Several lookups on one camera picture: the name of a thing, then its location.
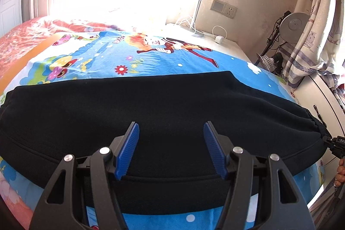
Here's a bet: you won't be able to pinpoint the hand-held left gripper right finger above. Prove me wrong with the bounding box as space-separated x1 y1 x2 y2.
203 121 316 230

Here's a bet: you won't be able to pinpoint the black lamp stand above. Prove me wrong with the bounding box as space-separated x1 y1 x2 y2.
260 11 292 58

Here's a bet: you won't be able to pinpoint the round grey lamp head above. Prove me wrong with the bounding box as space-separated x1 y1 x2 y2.
279 12 309 44

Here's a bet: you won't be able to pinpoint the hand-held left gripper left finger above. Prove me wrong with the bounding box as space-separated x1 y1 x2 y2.
29 122 140 230

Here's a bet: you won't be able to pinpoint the white cable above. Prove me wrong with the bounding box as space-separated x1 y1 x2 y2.
175 16 229 40

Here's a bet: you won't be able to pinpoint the grey wall switch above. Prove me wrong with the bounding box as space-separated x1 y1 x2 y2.
211 0 226 12

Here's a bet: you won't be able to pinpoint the silver spotlight bulb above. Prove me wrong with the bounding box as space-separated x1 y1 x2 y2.
256 53 283 74

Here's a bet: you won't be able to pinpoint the white bedside table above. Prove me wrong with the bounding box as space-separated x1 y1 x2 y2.
164 22 254 63

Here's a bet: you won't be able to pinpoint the black pants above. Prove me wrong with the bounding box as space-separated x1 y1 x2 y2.
0 71 328 216

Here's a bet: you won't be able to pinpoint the dark cabinet handle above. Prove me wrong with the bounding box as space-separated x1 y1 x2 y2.
313 105 328 128

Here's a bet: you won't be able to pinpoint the silver pole lamp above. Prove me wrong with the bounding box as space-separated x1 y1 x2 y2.
190 0 212 38

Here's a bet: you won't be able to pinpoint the grey wall socket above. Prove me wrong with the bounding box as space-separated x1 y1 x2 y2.
225 5 238 19

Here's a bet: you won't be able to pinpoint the person's right hand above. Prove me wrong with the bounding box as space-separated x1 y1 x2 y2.
334 157 345 189

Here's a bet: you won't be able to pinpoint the blue cartoon printed bed sheet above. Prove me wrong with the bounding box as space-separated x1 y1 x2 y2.
0 29 326 230

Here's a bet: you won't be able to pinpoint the red floral blanket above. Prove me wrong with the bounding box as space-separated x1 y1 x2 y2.
0 17 127 80

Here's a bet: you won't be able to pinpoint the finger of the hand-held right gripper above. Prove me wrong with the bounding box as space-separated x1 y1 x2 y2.
321 135 336 151

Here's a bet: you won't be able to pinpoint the white door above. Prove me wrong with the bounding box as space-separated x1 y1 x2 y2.
0 0 25 39

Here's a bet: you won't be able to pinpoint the striped patterned curtain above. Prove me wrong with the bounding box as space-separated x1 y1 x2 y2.
280 0 345 112

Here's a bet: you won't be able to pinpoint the white cabinet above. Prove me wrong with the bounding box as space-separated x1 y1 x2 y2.
292 74 345 193

